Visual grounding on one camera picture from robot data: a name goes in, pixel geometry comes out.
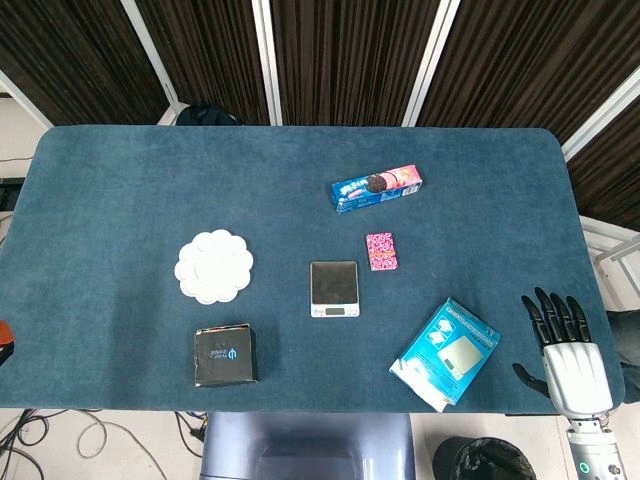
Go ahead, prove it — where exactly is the blue cookie box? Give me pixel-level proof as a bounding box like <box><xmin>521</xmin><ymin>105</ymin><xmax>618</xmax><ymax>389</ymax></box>
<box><xmin>330</xmin><ymin>162</ymin><xmax>424</xmax><ymax>215</ymax></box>

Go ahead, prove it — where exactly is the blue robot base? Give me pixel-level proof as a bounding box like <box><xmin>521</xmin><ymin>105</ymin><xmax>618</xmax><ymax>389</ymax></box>
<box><xmin>199</xmin><ymin>410</ymin><xmax>417</xmax><ymax>480</ymax></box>

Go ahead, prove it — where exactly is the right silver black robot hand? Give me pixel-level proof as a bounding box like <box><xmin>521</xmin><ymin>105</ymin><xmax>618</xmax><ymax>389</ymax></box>
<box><xmin>512</xmin><ymin>286</ymin><xmax>615</xmax><ymax>417</ymax></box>

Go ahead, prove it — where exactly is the black trash bin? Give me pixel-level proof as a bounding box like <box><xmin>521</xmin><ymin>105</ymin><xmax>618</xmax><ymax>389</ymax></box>
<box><xmin>432</xmin><ymin>436</ymin><xmax>539</xmax><ymax>480</ymax></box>

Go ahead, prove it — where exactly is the black floor cable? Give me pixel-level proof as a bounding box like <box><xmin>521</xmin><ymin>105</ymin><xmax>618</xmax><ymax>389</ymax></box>
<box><xmin>172</xmin><ymin>410</ymin><xmax>209</xmax><ymax>459</ymax></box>

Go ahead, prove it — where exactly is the white partition post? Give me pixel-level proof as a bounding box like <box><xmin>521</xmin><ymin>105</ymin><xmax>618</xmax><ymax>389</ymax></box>
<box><xmin>0</xmin><ymin>69</ymin><xmax>54</xmax><ymax>129</ymax></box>
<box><xmin>402</xmin><ymin>0</ymin><xmax>462</xmax><ymax>127</ymax></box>
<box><xmin>559</xmin><ymin>64</ymin><xmax>640</xmax><ymax>162</ymax></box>
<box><xmin>251</xmin><ymin>0</ymin><xmax>284</xmax><ymax>126</ymax></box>
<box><xmin>119</xmin><ymin>0</ymin><xmax>182</xmax><ymax>107</ymax></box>

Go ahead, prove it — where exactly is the white flower-shaped palette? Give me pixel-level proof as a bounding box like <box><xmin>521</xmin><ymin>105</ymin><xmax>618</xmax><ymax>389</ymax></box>
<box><xmin>173</xmin><ymin>228</ymin><xmax>255</xmax><ymax>305</ymax></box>

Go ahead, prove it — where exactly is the blue felt table cloth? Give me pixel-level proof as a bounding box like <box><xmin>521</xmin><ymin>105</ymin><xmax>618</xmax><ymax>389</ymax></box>
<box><xmin>0</xmin><ymin>124</ymin><xmax>626</xmax><ymax>416</ymax></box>

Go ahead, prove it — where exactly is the blue scale packaging box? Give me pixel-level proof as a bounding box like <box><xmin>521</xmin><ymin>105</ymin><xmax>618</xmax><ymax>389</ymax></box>
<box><xmin>388</xmin><ymin>297</ymin><xmax>502</xmax><ymax>414</ymax></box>

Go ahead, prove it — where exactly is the white metal rack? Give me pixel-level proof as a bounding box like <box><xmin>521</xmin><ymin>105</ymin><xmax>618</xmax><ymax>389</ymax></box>
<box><xmin>579</xmin><ymin>214</ymin><xmax>640</xmax><ymax>311</ymax></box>

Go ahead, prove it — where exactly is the grey floor cable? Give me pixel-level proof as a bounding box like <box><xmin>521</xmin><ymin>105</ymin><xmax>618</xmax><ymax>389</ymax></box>
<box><xmin>74</xmin><ymin>418</ymin><xmax>169</xmax><ymax>480</ymax></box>

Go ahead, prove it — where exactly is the black cardboard box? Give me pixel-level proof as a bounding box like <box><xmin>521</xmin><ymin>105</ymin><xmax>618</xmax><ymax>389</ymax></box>
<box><xmin>193</xmin><ymin>322</ymin><xmax>260</xmax><ymax>388</ymax></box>

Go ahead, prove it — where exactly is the pink patterned small box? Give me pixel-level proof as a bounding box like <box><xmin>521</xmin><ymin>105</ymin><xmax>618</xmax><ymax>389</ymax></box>
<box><xmin>365</xmin><ymin>231</ymin><xmax>401</xmax><ymax>273</ymax></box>

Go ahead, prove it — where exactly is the black bag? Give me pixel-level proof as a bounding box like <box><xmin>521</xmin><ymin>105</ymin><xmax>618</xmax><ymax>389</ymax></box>
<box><xmin>175</xmin><ymin>103</ymin><xmax>241</xmax><ymax>127</ymax></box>

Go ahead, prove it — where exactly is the silver digital kitchen scale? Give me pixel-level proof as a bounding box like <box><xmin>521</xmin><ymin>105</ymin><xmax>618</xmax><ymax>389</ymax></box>
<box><xmin>308</xmin><ymin>260</ymin><xmax>361</xmax><ymax>319</ymax></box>

